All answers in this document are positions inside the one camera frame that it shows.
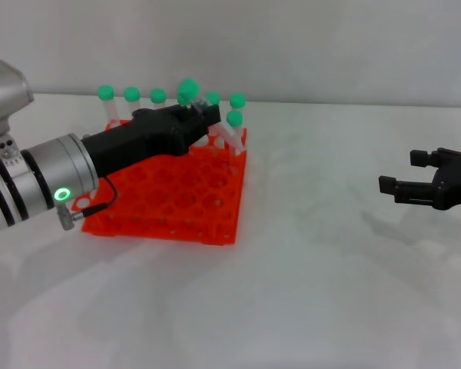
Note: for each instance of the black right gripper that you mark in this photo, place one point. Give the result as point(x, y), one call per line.
point(455, 184)

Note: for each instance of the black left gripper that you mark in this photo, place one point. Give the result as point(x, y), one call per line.
point(138, 138)

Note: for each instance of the orange plastic test tube rack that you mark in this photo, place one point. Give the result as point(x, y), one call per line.
point(176, 207)

